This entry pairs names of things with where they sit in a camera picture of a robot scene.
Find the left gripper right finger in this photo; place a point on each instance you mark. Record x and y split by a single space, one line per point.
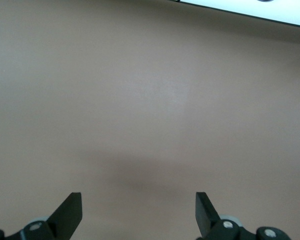
205 215

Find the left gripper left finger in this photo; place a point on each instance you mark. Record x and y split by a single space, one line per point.
70 213

